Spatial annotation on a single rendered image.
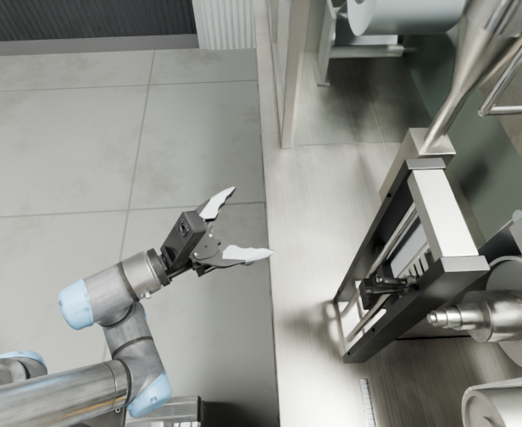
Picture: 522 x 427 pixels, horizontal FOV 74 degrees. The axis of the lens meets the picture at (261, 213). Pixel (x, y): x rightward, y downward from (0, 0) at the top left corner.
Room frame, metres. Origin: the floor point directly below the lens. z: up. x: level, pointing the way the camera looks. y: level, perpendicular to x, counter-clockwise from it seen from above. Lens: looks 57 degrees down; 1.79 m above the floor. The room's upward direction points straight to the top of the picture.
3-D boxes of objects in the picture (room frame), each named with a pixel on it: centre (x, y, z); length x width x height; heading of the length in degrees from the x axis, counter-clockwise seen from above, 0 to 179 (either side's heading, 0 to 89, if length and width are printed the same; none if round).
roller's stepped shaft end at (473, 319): (0.13, -0.25, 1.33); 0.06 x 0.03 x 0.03; 93
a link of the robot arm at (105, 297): (0.20, 0.27, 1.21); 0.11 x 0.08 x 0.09; 120
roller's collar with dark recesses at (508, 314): (0.13, -0.31, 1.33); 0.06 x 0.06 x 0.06; 3
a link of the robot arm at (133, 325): (0.19, 0.26, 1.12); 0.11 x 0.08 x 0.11; 30
